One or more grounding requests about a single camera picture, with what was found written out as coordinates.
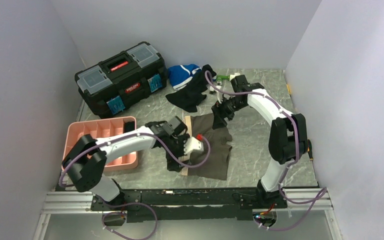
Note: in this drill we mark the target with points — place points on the green white pipe fitting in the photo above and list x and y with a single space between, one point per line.
220 78

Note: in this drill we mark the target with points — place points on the yellow black screwdriver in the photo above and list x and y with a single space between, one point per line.
310 150

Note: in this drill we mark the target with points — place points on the black plastic toolbox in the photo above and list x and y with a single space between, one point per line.
114 85

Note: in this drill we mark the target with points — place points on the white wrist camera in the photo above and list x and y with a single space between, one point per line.
220 96
193 145

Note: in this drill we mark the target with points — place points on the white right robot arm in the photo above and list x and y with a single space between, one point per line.
288 132

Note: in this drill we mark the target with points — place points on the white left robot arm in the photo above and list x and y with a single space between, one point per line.
85 162

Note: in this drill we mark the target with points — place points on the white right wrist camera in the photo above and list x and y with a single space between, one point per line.
220 96

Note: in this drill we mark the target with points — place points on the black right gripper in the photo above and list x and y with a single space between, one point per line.
219 115

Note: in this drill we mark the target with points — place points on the black rolled underwear in tray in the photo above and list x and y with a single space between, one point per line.
129 126

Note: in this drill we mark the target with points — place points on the olive underwear with beige waistband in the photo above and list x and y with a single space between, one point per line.
217 163

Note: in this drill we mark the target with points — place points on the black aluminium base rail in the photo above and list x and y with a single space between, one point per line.
186 204

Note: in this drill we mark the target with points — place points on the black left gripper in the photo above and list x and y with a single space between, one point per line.
172 164

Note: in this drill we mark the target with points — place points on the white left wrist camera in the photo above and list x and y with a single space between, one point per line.
193 145

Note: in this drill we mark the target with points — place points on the blue white garment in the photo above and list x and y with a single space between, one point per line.
180 75

